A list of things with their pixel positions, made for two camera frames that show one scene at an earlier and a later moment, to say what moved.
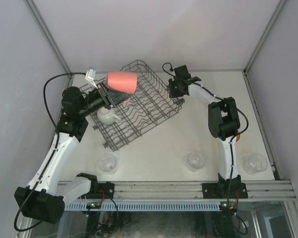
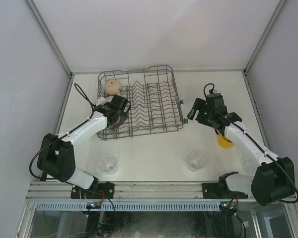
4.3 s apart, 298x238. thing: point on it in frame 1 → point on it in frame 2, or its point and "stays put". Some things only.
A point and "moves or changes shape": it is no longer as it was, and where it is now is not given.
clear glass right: (255, 163) stays put
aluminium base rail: (258, 191) stays put
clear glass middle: (196, 160) stays put
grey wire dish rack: (151, 103) moves or changes shape
